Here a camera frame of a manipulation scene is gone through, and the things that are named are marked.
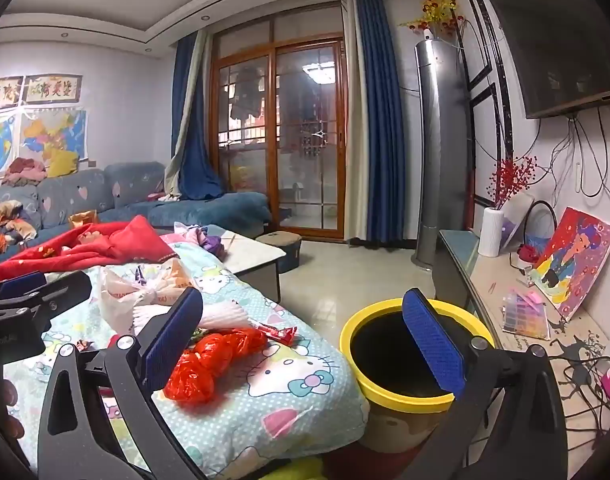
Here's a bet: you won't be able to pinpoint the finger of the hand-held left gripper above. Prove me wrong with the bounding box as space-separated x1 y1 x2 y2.
0 271 47 306
0 272 93 333

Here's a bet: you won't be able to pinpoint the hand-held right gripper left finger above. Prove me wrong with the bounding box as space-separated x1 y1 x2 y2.
38 287 208 480

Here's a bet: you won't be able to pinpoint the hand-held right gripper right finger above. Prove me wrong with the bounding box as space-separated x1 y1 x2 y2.
401 287 568 480

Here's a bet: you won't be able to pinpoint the red plastic bag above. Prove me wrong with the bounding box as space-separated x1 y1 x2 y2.
164 327 268 403

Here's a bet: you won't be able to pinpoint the white orange printed plastic bag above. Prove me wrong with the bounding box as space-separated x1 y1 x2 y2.
99 261 192 336

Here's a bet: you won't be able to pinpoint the white foam fruit net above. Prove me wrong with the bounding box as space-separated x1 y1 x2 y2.
135 299 251 333

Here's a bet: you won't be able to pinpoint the yellow rimmed trash bin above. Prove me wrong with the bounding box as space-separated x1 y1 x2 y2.
339 297 496 453

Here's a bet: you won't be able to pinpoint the red snack wrapper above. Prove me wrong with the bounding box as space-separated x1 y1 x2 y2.
252 324 298 346

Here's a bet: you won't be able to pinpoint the person's left hand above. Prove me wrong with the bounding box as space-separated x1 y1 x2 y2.
0 379 26 442

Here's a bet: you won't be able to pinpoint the orange patterned cloth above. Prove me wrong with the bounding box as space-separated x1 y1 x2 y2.
0 200 38 256

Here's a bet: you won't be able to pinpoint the red garment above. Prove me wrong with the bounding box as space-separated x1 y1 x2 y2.
0 215 178 285

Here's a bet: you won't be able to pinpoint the deer print tv cabinet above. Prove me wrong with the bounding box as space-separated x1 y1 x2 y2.
435 229 610 466

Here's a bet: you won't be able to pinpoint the clear bead organizer box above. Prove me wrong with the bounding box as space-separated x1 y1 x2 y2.
502 290 550 341

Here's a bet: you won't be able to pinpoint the grey blue heart sofa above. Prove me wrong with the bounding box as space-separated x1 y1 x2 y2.
0 161 273 271

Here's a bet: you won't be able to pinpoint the purple cloth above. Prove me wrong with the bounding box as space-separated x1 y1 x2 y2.
200 232 226 258

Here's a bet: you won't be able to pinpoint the red pink clothes pile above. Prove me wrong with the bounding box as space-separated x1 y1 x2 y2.
0 156 48 187

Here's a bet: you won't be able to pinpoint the white top coffee table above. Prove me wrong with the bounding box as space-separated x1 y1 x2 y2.
150 227 287 303

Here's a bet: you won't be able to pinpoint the white ribbed vase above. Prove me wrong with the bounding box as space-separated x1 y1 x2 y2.
477 206 514 258

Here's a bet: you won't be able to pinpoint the cartoon cat printed blanket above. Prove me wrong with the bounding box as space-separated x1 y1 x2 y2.
2 240 371 476

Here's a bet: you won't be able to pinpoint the yellow pillow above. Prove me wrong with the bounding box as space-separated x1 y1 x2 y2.
46 149 80 178

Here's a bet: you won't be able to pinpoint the dark blue footstool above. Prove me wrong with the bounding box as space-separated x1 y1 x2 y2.
255 231 303 274

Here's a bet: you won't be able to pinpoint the small white purple canvas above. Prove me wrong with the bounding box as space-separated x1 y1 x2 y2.
497 192 536 253

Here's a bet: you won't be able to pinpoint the colourful country map poster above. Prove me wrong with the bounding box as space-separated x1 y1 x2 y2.
19 109 88 163

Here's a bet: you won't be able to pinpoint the colourful figure painting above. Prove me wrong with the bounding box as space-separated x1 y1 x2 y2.
532 206 610 322

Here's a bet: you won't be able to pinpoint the red berry branches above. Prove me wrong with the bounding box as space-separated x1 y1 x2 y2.
487 155 538 209

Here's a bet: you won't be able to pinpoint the yellow green object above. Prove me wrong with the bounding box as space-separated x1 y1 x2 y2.
265 457 326 480

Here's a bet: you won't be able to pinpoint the grey tower air conditioner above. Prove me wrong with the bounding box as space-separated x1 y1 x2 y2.
410 37 473 271

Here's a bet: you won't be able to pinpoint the blue beige curtain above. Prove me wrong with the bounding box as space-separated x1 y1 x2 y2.
345 0 418 250
164 30 226 201

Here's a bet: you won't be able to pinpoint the wooden sliding glass door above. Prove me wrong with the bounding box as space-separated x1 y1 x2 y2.
207 0 348 240

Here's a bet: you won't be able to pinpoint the yellow red artificial flowers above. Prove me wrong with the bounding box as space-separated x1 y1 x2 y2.
399 0 464 38

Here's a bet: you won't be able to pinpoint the basket with black handle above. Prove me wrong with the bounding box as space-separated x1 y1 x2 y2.
515 200 558 266

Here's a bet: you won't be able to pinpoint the calligraphy wall poster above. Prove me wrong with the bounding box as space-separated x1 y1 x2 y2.
0 76 25 113
24 74 83 106

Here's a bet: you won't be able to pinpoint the black hanging wall cable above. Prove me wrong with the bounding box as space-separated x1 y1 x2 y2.
527 110 610 200

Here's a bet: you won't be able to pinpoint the black wall television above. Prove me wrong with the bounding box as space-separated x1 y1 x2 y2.
477 0 610 120

